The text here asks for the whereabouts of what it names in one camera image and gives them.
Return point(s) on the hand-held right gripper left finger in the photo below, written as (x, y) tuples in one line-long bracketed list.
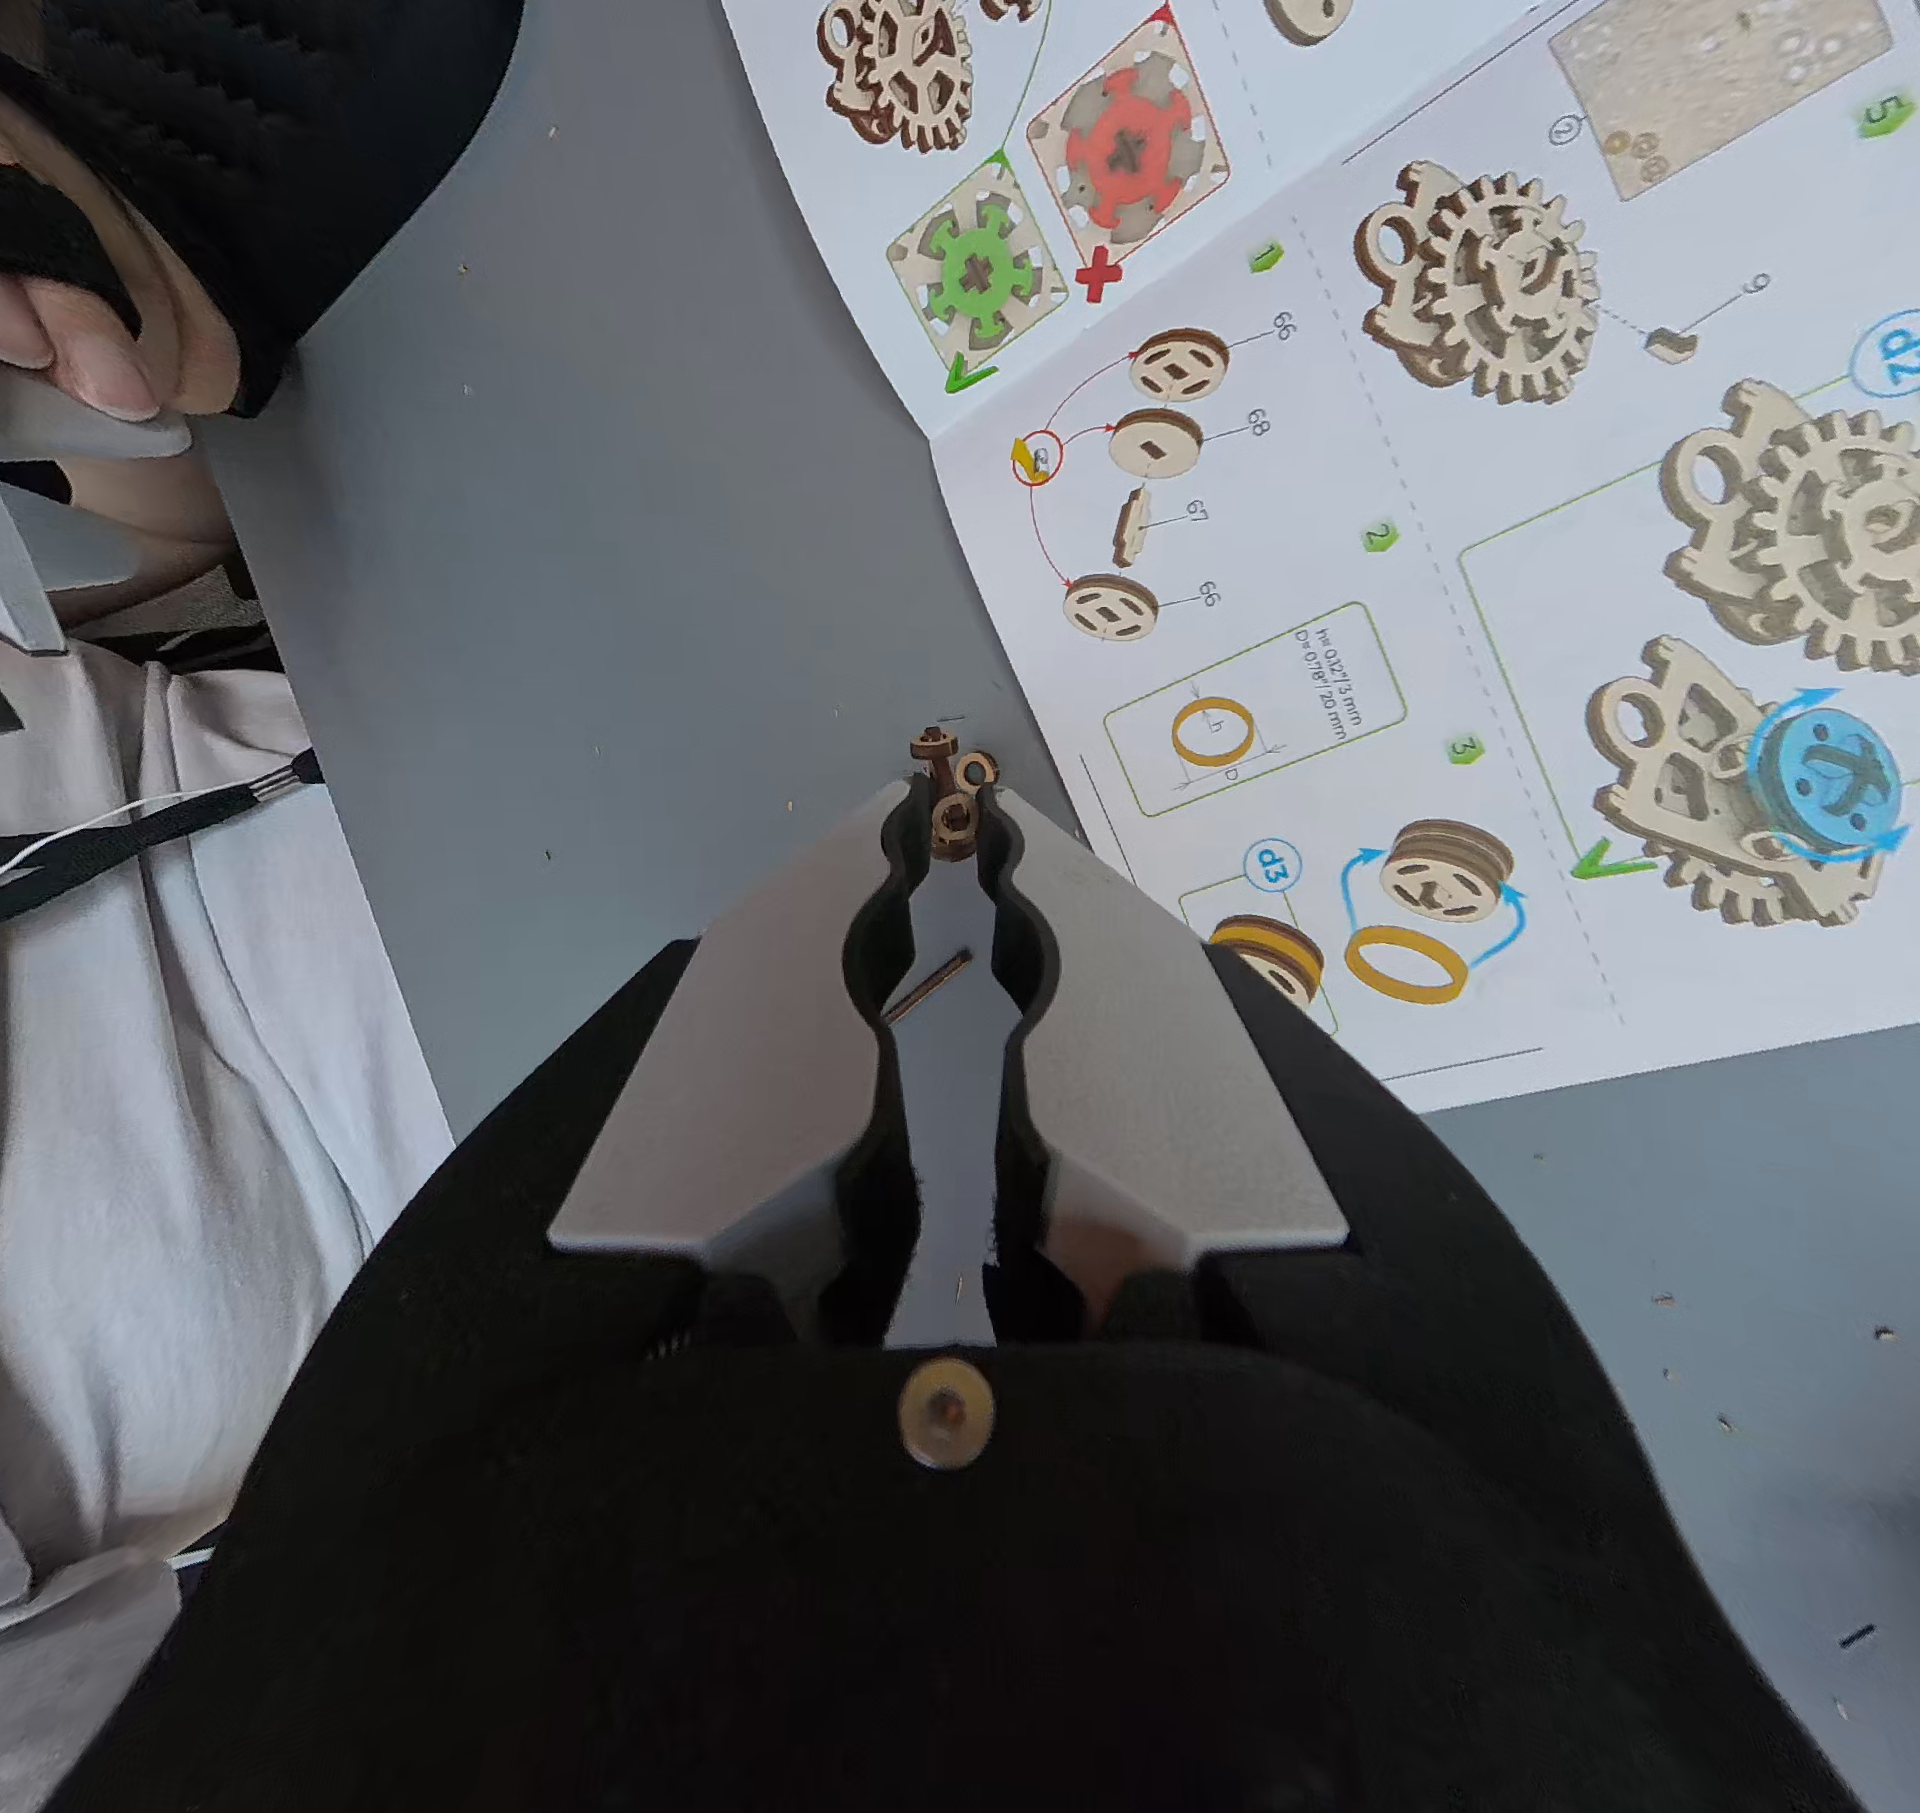
[(721, 1092)]

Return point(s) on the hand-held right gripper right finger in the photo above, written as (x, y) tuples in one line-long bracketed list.
[(1169, 1092)]

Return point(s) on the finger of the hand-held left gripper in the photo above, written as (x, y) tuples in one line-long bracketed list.
[(31, 568)]

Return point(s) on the grey desk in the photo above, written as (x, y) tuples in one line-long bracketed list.
[(630, 493)]

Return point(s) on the person's left hand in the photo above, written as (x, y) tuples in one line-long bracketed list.
[(120, 373)]

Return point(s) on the thin wooden stick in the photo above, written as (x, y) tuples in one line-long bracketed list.
[(930, 984)]

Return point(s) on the person in white shirt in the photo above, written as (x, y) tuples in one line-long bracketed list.
[(152, 1092)]

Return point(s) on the printed assembly instruction booklet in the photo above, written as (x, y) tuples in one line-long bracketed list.
[(1425, 493)]

